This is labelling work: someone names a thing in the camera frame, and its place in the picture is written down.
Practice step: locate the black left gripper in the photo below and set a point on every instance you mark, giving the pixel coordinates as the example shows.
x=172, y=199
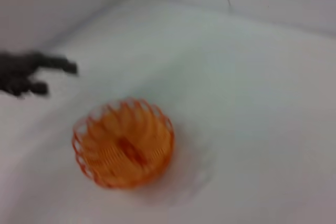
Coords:
x=15, y=74

